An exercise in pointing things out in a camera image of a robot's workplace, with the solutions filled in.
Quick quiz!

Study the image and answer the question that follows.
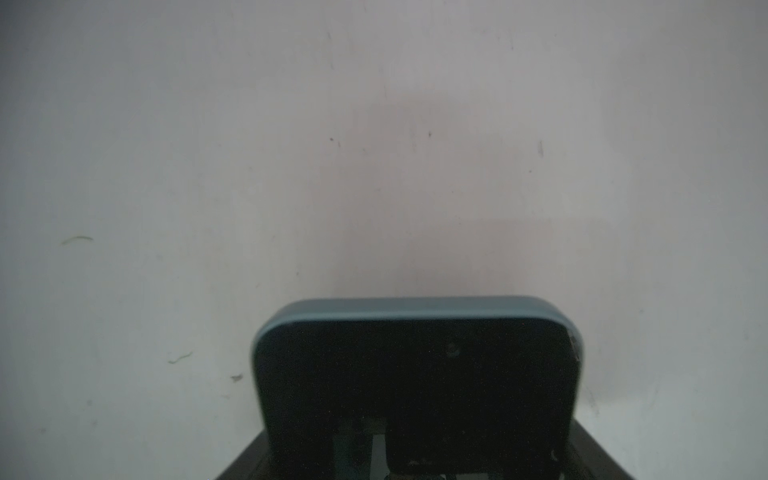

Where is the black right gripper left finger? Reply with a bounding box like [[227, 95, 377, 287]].
[[217, 431, 269, 480]]

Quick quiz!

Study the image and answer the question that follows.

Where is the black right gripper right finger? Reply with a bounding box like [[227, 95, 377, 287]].
[[566, 420, 633, 480]]

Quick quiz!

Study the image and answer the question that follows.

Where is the teal phone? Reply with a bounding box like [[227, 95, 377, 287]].
[[251, 296, 583, 479]]

